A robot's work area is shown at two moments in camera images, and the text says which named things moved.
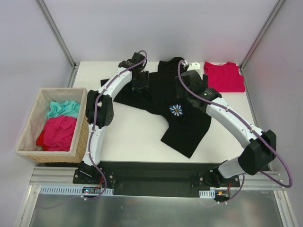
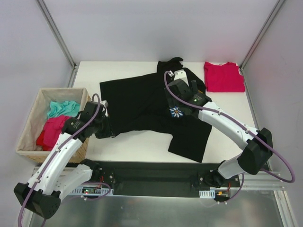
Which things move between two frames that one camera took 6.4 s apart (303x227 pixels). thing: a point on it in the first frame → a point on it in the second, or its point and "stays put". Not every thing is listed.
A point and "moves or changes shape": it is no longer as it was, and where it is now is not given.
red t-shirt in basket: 57,134 stays put
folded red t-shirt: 224,78 stays put
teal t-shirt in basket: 68,108 stays put
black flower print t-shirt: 190,127 moves or changes shape
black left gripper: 140,80 → 104,129
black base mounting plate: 153,178 stays put
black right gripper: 181,88 → 176,86
